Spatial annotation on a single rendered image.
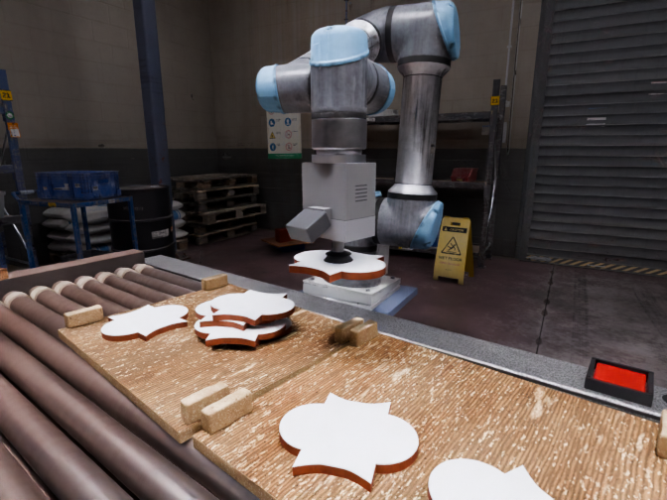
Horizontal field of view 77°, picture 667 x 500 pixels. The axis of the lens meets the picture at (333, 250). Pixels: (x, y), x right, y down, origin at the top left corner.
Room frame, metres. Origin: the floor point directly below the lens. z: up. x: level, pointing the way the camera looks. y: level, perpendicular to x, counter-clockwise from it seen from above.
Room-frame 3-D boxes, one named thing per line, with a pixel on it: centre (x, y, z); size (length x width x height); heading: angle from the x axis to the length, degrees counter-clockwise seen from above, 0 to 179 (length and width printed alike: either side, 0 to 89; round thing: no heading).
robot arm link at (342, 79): (0.60, -0.01, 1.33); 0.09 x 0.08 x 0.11; 156
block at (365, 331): (0.63, -0.05, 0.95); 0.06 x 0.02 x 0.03; 141
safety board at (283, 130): (6.29, 0.73, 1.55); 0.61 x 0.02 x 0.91; 60
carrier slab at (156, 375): (0.67, 0.21, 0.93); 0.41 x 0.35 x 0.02; 49
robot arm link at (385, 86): (0.69, -0.03, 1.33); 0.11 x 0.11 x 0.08; 66
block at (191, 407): (0.44, 0.15, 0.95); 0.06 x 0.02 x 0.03; 139
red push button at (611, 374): (0.53, -0.40, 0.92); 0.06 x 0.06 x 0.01; 53
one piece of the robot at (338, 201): (0.58, 0.01, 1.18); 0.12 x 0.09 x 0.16; 136
